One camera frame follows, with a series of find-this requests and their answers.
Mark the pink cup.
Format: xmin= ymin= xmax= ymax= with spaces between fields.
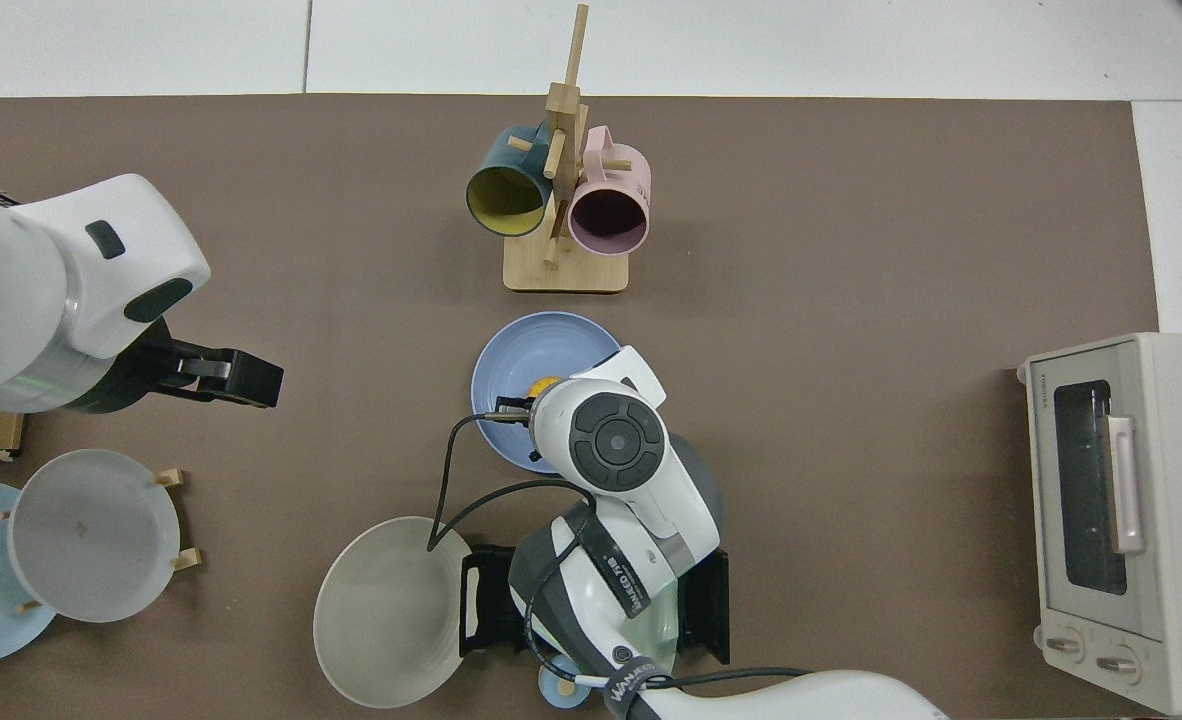
xmin=567 ymin=125 xmax=652 ymax=257

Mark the pale toaster oven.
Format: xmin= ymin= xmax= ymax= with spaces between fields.
xmin=1016 ymin=332 xmax=1182 ymax=717

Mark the small blue round jar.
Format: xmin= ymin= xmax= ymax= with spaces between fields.
xmin=538 ymin=655 xmax=592 ymax=710

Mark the white plate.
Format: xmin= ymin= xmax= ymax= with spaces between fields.
xmin=7 ymin=449 xmax=182 ymax=624

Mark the black dish rack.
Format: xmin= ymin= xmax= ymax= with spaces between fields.
xmin=459 ymin=543 xmax=731 ymax=666

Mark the dark teal cup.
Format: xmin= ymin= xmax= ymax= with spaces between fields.
xmin=465 ymin=123 xmax=554 ymax=239

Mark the green plate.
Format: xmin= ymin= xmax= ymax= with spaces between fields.
xmin=634 ymin=570 xmax=682 ymax=673

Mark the brown table cloth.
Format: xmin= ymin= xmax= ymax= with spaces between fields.
xmin=0 ymin=95 xmax=1160 ymax=720

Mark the beige plate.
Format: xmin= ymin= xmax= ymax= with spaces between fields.
xmin=313 ymin=516 xmax=475 ymax=710

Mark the wooden cup stand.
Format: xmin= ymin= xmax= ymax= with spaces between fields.
xmin=503 ymin=3 xmax=630 ymax=294

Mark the wooden peg plate rack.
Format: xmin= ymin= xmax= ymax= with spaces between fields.
xmin=0 ymin=468 xmax=202 ymax=614

